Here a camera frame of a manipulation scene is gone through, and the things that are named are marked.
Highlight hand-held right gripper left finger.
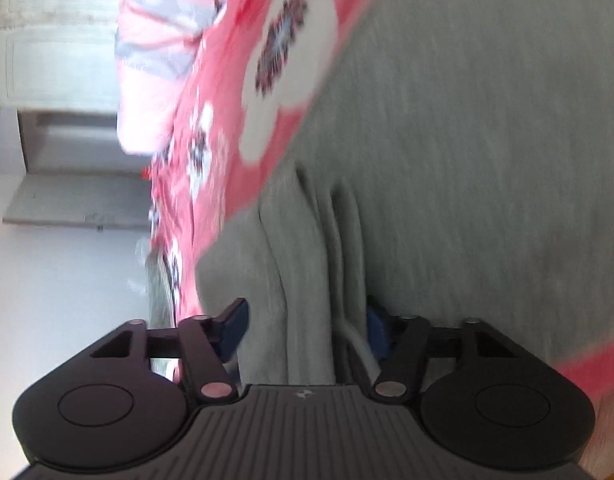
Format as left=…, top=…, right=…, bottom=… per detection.
left=90, top=297, right=251, bottom=404

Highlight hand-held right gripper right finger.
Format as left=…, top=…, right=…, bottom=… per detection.
left=364, top=297, right=518, bottom=404

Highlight grey sweat pants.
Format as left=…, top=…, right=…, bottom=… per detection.
left=193, top=0, right=614, bottom=387

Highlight pink floral bed sheet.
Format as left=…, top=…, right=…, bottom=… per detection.
left=144, top=0, right=614, bottom=397

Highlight pink and grey quilt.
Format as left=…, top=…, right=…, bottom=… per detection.
left=114, top=0, right=244, bottom=157

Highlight white wooden cabinet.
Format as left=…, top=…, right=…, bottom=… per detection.
left=0, top=0, right=155, bottom=227

